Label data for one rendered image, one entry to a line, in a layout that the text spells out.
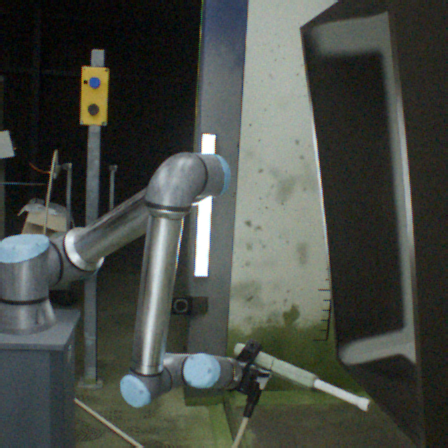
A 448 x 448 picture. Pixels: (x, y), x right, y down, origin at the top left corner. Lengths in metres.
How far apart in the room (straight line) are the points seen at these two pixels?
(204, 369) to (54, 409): 0.49
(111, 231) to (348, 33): 1.03
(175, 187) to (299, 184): 1.16
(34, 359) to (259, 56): 1.51
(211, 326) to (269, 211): 0.59
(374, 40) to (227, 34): 0.68
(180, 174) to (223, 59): 1.10
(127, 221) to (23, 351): 0.48
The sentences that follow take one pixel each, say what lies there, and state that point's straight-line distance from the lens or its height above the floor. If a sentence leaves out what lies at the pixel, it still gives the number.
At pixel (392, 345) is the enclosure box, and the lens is 2.02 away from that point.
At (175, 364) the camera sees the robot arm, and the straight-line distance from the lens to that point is 1.44.
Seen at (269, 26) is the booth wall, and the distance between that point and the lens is 2.28.
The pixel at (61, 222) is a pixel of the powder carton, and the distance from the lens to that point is 3.69.
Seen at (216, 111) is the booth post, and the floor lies 1.37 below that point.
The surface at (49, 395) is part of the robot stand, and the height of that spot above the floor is 0.47.
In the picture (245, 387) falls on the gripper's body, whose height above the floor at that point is 0.51.
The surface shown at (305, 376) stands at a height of 0.54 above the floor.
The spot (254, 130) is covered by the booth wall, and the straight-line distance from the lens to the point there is 2.20.
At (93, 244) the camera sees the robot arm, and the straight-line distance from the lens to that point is 1.54.
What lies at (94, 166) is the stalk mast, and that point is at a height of 1.10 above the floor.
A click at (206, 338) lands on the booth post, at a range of 2.34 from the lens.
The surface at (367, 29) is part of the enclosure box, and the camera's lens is 1.85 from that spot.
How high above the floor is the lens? 1.21
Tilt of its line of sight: 8 degrees down
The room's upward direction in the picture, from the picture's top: 3 degrees clockwise
